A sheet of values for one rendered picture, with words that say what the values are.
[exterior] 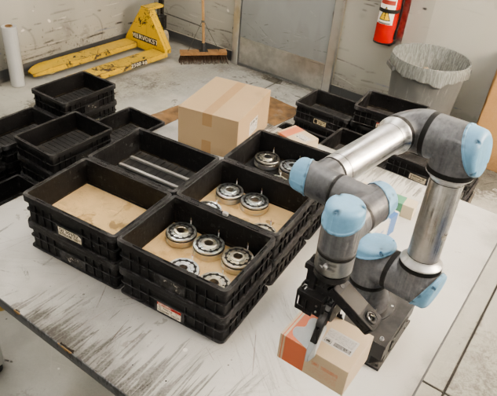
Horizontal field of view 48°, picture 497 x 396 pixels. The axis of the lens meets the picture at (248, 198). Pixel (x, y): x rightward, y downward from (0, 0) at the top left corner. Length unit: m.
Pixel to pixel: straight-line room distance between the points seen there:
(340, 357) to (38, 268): 1.16
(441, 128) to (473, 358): 1.69
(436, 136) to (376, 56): 3.45
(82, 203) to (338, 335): 1.14
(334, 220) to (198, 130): 1.63
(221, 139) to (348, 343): 1.50
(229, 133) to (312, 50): 2.66
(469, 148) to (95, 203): 1.27
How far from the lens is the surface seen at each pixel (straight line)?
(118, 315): 1.80
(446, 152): 1.38
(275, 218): 1.98
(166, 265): 1.61
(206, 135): 2.55
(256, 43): 5.35
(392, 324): 1.73
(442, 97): 4.15
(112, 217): 1.96
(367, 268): 1.62
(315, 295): 1.12
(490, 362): 2.92
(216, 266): 1.76
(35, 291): 1.92
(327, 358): 1.17
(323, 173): 1.12
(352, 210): 0.99
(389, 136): 1.33
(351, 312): 1.10
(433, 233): 1.49
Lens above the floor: 2.01
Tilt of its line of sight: 35 degrees down
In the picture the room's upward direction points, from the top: 6 degrees clockwise
